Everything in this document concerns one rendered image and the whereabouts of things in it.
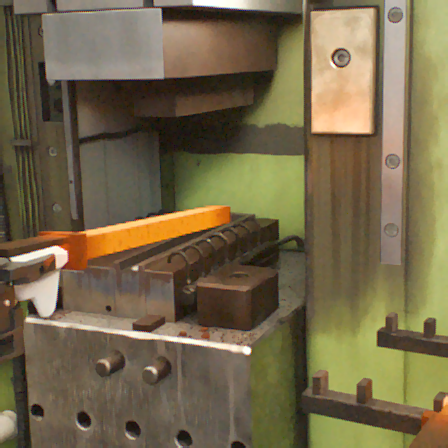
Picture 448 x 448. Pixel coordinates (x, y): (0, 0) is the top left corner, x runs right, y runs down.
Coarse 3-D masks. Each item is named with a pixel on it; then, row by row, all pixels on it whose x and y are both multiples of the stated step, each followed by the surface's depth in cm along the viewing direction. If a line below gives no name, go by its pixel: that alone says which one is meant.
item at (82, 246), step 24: (168, 216) 100; (192, 216) 102; (216, 216) 108; (24, 240) 77; (48, 240) 77; (72, 240) 79; (96, 240) 83; (120, 240) 87; (144, 240) 92; (72, 264) 80
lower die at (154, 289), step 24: (168, 240) 140; (192, 240) 139; (216, 240) 142; (240, 240) 144; (264, 240) 153; (96, 264) 129; (144, 264) 124; (168, 264) 127; (192, 264) 128; (264, 264) 154; (72, 288) 131; (96, 288) 129; (120, 288) 127; (144, 288) 125; (168, 288) 123; (96, 312) 130; (120, 312) 128; (144, 312) 126; (168, 312) 124
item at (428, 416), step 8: (424, 416) 71; (432, 416) 70; (440, 416) 70; (424, 424) 71; (432, 424) 68; (440, 424) 68; (424, 432) 67; (432, 432) 67; (440, 432) 67; (416, 440) 66; (424, 440) 66; (432, 440) 66; (440, 440) 66
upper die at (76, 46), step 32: (64, 32) 122; (96, 32) 119; (128, 32) 117; (160, 32) 115; (192, 32) 123; (224, 32) 133; (256, 32) 144; (64, 64) 123; (96, 64) 121; (128, 64) 118; (160, 64) 116; (192, 64) 124; (224, 64) 133; (256, 64) 145
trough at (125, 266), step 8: (232, 216) 161; (240, 216) 160; (224, 224) 158; (192, 232) 147; (200, 232) 150; (176, 240) 142; (184, 240) 144; (152, 248) 135; (160, 248) 137; (168, 248) 139; (136, 256) 130; (144, 256) 133; (152, 256) 135; (120, 264) 126; (128, 264) 128; (136, 264) 130; (136, 272) 125
